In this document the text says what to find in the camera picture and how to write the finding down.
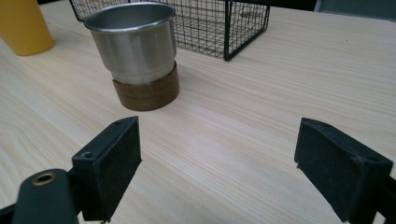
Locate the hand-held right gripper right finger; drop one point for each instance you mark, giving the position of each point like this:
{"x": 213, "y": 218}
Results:
{"x": 336, "y": 168}

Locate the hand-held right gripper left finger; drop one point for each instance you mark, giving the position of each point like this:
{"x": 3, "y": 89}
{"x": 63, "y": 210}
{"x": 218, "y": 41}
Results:
{"x": 109, "y": 168}

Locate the steel cup with wooden base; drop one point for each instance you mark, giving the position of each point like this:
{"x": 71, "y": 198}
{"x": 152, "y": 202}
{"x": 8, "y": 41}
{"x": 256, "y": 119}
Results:
{"x": 137, "y": 53}

